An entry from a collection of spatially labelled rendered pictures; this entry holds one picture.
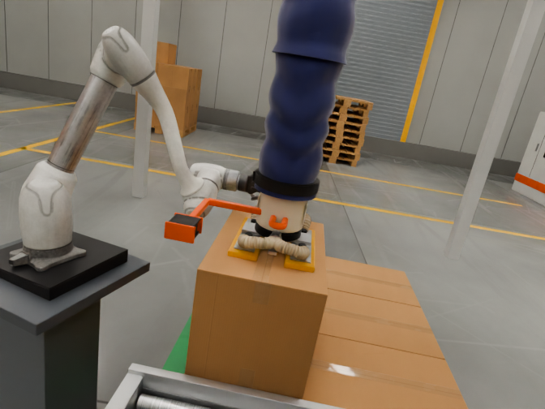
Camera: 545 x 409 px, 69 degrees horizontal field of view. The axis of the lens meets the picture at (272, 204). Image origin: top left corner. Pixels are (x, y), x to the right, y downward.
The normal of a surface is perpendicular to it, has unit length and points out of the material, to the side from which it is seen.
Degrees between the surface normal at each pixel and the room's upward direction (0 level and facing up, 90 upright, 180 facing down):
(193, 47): 90
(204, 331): 91
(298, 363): 91
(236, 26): 90
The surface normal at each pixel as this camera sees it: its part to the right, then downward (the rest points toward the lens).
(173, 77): -0.05, 0.31
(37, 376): -0.38, 0.23
